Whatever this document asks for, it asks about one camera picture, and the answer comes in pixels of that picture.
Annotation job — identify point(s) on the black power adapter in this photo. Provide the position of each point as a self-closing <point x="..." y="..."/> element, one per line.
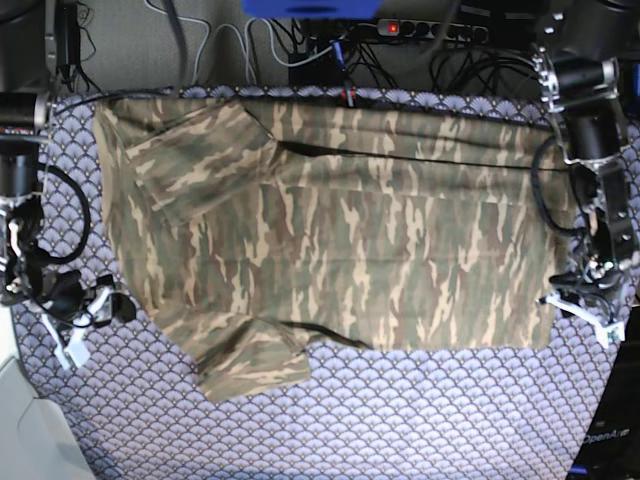
<point x="62" y="36"/>

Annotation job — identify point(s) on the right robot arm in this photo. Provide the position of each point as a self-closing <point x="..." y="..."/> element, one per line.
<point x="29" y="274"/>

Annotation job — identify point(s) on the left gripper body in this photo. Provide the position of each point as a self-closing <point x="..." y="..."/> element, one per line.
<point x="589" y="295"/>

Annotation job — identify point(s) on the white plastic bin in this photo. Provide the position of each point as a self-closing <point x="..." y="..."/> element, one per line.
<point x="36" y="440"/>

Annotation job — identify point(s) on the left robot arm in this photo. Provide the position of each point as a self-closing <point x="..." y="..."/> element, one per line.
<point x="575" y="56"/>

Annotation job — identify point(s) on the camouflage T-shirt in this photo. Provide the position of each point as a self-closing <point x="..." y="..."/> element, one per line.
<point x="249" y="229"/>

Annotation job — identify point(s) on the black box labelled OpenArm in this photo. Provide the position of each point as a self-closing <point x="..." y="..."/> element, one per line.
<point x="610" y="449"/>

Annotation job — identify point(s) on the black electronics box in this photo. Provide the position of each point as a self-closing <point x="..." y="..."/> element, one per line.
<point x="322" y="72"/>

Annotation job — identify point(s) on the red and black clamp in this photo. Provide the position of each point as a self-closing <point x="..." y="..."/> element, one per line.
<point x="349" y="97"/>

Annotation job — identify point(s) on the blue camera mount bar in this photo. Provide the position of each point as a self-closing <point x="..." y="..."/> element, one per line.
<point x="323" y="9"/>

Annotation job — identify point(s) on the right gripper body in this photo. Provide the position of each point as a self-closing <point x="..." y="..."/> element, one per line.
<point x="67" y="310"/>

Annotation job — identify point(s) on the black power strip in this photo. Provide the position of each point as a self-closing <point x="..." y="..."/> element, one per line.
<point x="427" y="30"/>

